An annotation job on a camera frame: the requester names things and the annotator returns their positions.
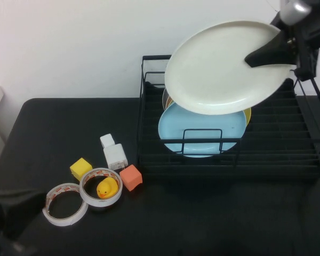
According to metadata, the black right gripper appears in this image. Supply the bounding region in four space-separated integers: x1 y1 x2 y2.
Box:
244 0 320 82

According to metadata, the white plate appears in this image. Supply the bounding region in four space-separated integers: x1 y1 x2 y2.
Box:
164 20 294 116

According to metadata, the white charger plug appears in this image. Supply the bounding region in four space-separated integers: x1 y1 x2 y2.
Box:
103 143 129 171

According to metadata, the yellow plate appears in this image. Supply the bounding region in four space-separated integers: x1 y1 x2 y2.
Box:
242 106 252 126

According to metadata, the yellow rubber duck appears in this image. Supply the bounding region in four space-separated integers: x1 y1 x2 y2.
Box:
96 177 118 199

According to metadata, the light blue plate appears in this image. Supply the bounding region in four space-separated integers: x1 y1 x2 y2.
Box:
158 102 246 158

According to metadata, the white double-sided tape roll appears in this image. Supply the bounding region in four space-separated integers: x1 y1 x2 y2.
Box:
42 182 88 227
79 167 123 208

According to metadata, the yellow foam cube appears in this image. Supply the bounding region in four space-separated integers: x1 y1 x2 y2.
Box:
69 157 93 179

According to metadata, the small white cube adapter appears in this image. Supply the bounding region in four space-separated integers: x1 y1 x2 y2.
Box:
99 134 115 148

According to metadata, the black wire dish rack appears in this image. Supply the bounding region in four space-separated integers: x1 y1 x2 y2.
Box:
135 54 320 179

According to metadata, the orange foam cube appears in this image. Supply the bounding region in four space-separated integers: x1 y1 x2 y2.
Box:
119 164 143 192

